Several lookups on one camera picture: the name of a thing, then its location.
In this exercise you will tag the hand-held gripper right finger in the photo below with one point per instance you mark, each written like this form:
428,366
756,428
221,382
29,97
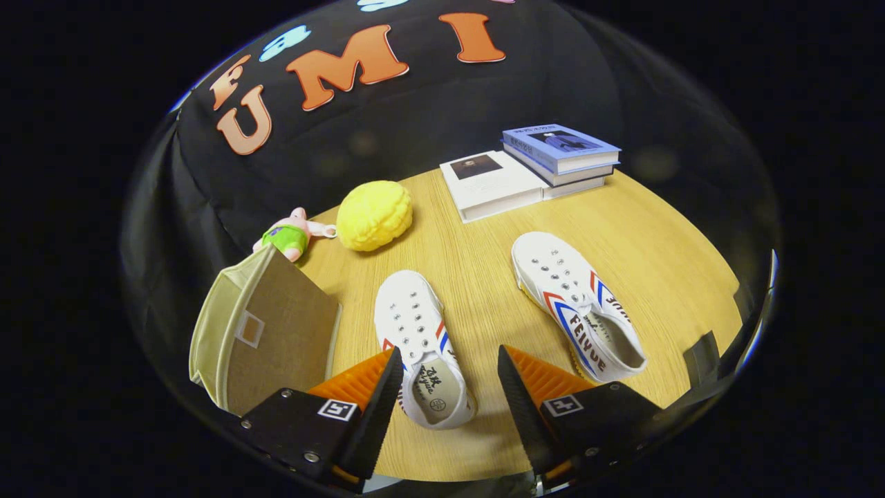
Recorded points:
522,415

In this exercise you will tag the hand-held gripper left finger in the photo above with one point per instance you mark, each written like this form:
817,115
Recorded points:
377,415

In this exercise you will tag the white shoe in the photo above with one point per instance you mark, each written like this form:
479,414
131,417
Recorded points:
560,277
411,318

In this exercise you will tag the beige fabric storage box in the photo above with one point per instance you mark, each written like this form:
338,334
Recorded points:
290,332

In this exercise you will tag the pink plush toy green shorts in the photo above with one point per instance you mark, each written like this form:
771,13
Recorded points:
287,236

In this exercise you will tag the yellow plush bun toy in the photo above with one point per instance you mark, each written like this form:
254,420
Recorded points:
373,214

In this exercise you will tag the white book with portrait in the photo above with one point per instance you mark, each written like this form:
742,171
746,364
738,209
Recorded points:
494,187

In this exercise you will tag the blue book with figure cover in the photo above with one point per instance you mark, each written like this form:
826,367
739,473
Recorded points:
560,145

